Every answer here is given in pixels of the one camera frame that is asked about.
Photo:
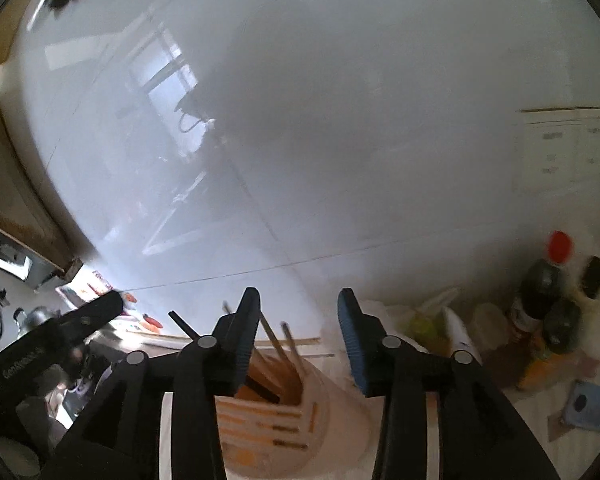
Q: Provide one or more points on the wooden wall cabinet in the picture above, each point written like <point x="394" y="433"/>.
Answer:
<point x="15" y="185"/>

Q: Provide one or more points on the white wall socket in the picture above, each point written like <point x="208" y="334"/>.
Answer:
<point x="550" y="155"/>

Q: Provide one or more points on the white packet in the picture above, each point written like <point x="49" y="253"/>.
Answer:
<point x="457" y="330"/>

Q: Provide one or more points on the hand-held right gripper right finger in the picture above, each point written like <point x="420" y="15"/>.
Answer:
<point x="355" y="342"/>

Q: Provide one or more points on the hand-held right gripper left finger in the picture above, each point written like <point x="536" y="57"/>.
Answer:
<point x="242" y="342"/>

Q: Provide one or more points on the stainless steel steamer pot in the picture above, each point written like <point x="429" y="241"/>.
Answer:
<point x="37" y="317"/>

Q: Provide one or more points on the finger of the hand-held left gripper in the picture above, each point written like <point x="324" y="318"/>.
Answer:
<point x="92" y="315"/>

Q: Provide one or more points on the striped cat print table mat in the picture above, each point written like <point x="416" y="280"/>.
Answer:
<point x="530" y="435"/>

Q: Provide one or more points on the orange label bottle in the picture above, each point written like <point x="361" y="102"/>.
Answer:
<point x="560" y="322"/>

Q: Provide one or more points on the red cap dark sauce bottle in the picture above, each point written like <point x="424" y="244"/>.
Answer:
<point x="540" y="285"/>

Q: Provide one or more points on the blue smartphone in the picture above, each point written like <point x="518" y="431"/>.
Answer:
<point x="592" y="410"/>

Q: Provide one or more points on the dark wooden chopstick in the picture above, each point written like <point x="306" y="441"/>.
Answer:
<point x="272" y="337"/>
<point x="292" y="345"/>
<point x="185" y="325"/>

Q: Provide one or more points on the cream cylindrical utensil holder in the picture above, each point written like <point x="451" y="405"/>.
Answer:
<point x="327" y="410"/>

